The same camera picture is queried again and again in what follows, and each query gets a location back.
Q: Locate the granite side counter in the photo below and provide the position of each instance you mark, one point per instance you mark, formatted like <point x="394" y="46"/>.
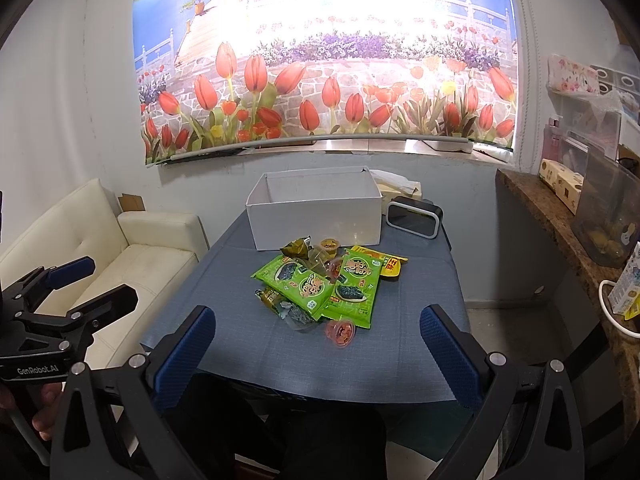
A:
<point x="554" y="218"/>

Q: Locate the beige patterned carton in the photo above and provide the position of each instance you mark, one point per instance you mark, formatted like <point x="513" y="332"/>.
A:
<point x="566" y="184"/>

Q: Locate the pink jelly cup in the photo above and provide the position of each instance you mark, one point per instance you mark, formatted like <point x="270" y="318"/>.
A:
<point x="341" y="332"/>

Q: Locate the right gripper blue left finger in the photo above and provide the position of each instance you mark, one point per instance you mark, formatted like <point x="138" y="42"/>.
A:
<point x="158" y="384"/>

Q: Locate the yellow jelly cup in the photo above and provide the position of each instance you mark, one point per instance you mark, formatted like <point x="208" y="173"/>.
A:
<point x="330" y="246"/>

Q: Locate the yellow noodle snack bag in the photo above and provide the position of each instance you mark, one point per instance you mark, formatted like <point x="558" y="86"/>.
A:
<point x="391" y="265"/>

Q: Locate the floral tissue pack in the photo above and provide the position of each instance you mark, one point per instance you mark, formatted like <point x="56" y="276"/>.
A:
<point x="566" y="76"/>

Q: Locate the clear pack braised meat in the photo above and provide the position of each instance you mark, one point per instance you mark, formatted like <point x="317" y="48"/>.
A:
<point x="295" y="317"/>

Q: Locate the blue white milk carton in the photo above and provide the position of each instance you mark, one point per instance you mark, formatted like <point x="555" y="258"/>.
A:
<point x="625" y="293"/>

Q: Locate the white storage box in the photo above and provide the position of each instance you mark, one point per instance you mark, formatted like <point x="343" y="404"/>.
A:
<point x="343" y="203"/>

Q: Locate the green pea snack packet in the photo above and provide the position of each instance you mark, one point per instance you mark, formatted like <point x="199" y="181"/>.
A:
<point x="270" y="298"/>

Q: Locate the cream leather sofa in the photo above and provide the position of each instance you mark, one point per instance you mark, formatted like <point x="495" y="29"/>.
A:
<point x="153" y="252"/>

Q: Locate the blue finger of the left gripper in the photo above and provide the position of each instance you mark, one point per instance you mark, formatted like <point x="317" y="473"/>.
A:
<point x="100" y="304"/>
<point x="70" y="270"/>

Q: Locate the clear plastic container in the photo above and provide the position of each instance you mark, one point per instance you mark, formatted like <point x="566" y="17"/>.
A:
<point x="607" y="217"/>

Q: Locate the olive foil snack packet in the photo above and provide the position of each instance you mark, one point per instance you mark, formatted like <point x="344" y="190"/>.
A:
<point x="298" y="249"/>

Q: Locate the person's left hand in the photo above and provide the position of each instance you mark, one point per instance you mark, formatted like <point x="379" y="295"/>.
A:
<point x="47" y="398"/>

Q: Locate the tulip landscape poster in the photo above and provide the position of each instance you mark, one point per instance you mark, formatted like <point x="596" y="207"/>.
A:
<point x="213" y="73"/>

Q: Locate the small cardboard piece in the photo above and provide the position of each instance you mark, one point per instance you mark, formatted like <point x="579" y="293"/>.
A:
<point x="131" y="203"/>

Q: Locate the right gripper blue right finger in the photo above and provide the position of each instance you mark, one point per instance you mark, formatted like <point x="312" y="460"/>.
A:
<point x="485" y="383"/>

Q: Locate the tissue box with tissue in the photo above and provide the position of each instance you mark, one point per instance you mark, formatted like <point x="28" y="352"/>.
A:
<point x="389" y="183"/>

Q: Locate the green seaweed snack bag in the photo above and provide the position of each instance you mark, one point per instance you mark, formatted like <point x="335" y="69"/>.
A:
<point x="296" y="283"/>
<point x="353" y="294"/>

